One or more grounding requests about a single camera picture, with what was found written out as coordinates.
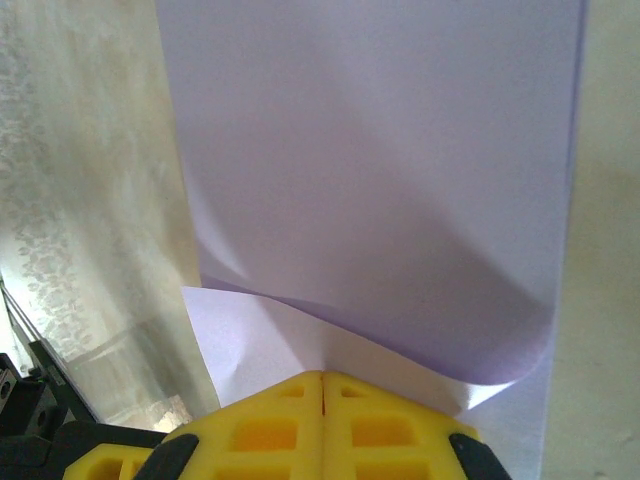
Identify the purple paper sheet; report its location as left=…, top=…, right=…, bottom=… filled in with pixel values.
left=152, top=0, right=591, bottom=480

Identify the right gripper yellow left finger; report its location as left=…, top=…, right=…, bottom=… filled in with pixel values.
left=142, top=370, right=324, bottom=480

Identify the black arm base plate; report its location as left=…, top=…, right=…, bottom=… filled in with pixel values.
left=0, top=339, right=99, bottom=451

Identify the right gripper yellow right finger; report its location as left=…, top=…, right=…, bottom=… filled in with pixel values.
left=322, top=370, right=514, bottom=480

